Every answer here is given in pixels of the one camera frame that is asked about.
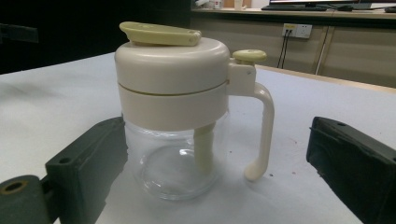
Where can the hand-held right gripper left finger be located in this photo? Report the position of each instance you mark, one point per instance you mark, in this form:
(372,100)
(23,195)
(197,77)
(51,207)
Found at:
(84,161)

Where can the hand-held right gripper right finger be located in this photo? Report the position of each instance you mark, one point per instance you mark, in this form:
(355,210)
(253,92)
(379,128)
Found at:
(355,161)

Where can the glass jar with cream lid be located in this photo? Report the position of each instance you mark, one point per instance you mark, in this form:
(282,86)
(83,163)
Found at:
(172,74)

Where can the white table sheet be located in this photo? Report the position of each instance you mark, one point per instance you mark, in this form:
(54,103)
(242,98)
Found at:
(46,102)

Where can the wooden counter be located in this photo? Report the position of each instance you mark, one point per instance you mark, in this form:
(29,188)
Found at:
(358,53)

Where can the black curtain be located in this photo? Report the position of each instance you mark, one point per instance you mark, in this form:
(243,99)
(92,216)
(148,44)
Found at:
(77,21)

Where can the computer monitor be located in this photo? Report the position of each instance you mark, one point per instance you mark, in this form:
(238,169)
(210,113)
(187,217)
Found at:
(327,1)

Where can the black keyboard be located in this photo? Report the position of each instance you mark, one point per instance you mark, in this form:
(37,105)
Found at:
(292,7)

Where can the white wall socket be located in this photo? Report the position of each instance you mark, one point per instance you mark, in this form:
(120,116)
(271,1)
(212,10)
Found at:
(300,30)

